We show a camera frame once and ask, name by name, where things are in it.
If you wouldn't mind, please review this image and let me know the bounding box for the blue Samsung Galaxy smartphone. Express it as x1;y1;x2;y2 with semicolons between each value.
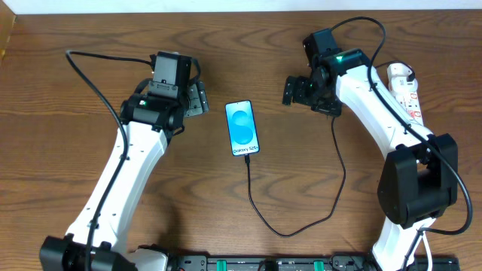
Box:
224;100;260;157

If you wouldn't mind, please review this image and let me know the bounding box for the black USB charging cable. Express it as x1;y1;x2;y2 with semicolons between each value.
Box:
243;59;416;239

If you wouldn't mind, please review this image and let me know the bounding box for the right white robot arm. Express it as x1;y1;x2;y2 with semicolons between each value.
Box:
282;29;458;270

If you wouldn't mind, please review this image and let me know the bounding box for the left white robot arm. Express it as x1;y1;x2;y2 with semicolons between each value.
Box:
39;51;209;270

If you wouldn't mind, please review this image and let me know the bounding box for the white USB charger plug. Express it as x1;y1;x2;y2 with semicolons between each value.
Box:
387;62;417;93

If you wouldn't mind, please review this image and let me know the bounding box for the white power strip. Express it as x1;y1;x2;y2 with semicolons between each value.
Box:
389;77;424;126

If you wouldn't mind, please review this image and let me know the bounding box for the cardboard box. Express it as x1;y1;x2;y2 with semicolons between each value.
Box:
0;0;17;61

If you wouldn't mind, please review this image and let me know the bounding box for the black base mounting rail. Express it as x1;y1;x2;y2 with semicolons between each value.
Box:
165;254;461;271

